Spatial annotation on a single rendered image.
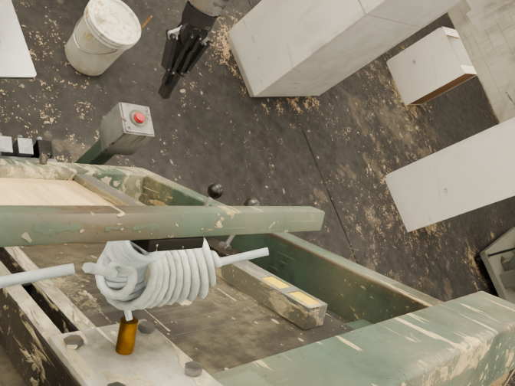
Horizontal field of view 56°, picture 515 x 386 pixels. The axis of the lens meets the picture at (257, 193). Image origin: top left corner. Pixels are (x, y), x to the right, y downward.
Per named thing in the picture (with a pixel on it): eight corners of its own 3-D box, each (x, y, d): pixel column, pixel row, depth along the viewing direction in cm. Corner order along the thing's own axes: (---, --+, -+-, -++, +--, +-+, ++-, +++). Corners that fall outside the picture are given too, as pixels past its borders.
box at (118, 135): (126, 128, 184) (149, 106, 172) (130, 156, 181) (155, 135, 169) (96, 124, 176) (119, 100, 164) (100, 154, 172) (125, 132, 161)
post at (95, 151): (45, 202, 231) (119, 134, 181) (47, 214, 229) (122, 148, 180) (32, 202, 227) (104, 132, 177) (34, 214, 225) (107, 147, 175)
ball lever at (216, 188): (188, 234, 110) (219, 185, 113) (198, 240, 108) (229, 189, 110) (178, 227, 108) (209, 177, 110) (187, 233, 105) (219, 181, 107)
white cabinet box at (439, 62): (402, 63, 601) (456, 30, 553) (421, 105, 593) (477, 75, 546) (385, 61, 567) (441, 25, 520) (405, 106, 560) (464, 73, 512)
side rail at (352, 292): (155, 205, 168) (159, 175, 167) (457, 367, 92) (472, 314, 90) (139, 205, 164) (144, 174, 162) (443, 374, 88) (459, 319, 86)
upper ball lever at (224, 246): (221, 253, 102) (254, 201, 105) (232, 260, 99) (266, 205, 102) (210, 245, 99) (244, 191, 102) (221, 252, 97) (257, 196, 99)
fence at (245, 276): (88, 187, 150) (90, 175, 149) (323, 325, 84) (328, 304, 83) (73, 186, 146) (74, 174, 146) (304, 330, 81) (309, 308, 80)
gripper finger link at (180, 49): (195, 35, 110) (191, 34, 109) (175, 76, 115) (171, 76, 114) (186, 26, 112) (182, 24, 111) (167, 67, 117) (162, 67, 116)
